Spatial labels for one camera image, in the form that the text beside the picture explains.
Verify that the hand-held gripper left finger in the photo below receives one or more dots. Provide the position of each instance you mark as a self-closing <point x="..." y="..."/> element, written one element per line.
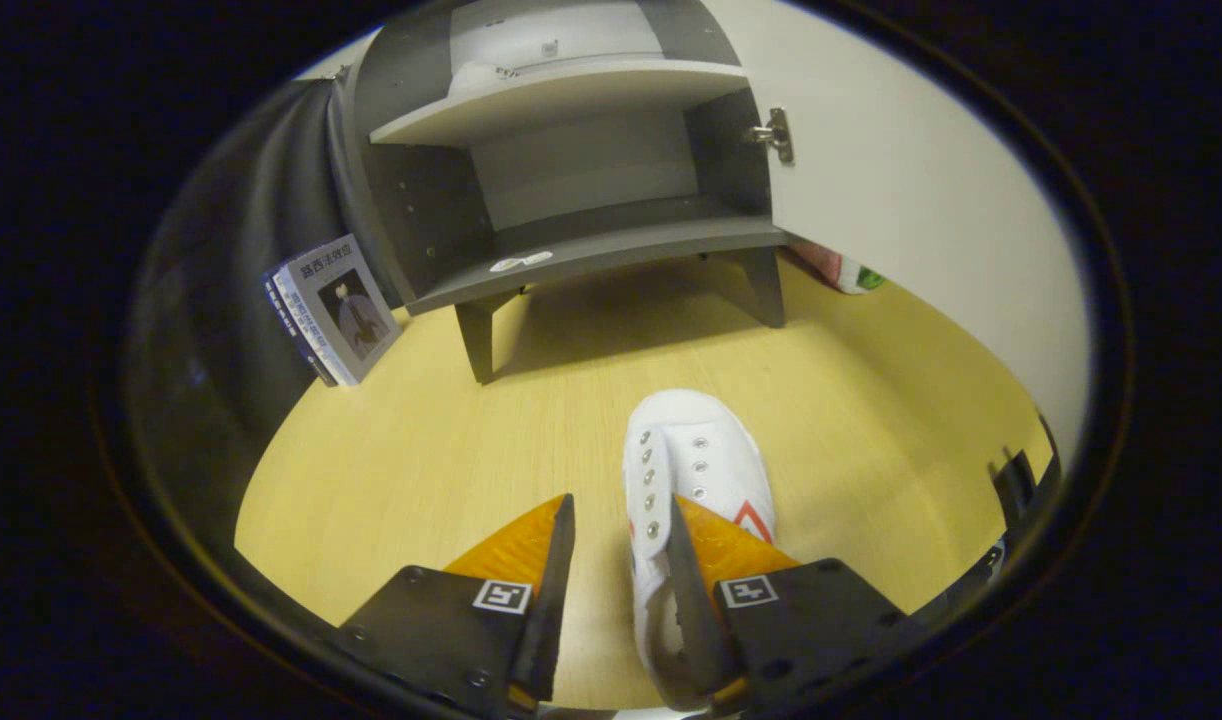
<point x="546" y="620"/>

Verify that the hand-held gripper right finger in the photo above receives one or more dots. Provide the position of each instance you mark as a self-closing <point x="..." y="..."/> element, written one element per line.
<point x="696" y="600"/>

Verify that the white canvas shoe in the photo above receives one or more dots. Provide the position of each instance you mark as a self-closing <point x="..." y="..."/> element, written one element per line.
<point x="691" y="450"/>

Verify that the black backdrop cloth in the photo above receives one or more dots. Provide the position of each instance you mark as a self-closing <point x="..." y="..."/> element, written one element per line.
<point x="241" y="220"/>

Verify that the metal door hinge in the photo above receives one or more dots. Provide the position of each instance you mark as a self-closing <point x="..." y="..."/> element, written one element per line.
<point x="779" y="135"/>

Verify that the dark blue book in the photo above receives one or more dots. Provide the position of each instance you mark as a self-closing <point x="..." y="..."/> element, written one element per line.
<point x="289" y="320"/>

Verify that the white book with figure cover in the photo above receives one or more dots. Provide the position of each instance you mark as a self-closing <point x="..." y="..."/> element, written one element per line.
<point x="346" y="310"/>

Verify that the watermelon slice toy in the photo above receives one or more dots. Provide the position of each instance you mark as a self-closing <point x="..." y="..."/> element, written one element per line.
<point x="841" y="270"/>

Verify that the grey shoe cabinet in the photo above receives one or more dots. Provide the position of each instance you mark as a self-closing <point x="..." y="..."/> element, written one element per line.
<point x="591" y="245"/>

